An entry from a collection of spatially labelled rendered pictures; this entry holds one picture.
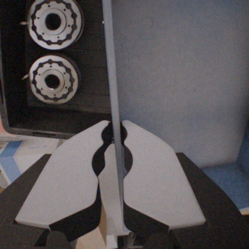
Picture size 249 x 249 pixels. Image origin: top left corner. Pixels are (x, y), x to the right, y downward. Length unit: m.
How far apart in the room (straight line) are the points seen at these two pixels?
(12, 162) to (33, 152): 0.08
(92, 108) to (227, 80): 0.32
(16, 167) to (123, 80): 0.54
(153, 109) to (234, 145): 0.11
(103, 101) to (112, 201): 0.51
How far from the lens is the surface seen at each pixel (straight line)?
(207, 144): 0.23
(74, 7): 0.38
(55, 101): 0.42
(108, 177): 0.74
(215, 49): 0.19
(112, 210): 0.90
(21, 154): 0.62
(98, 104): 0.44
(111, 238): 0.92
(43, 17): 0.39
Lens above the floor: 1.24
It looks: 61 degrees down
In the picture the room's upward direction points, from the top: 172 degrees clockwise
